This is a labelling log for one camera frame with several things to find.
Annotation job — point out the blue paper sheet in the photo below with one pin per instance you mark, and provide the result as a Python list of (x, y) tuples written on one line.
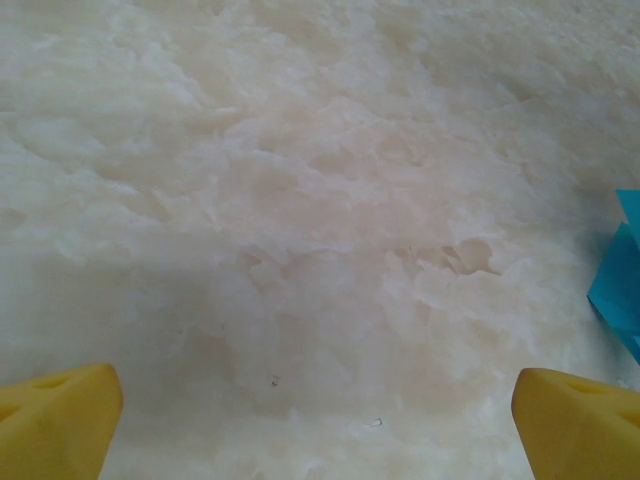
[(620, 290)]

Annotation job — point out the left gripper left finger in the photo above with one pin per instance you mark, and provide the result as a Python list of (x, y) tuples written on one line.
[(55, 430)]

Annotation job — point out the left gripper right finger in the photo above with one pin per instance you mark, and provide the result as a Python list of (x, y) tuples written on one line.
[(585, 430)]

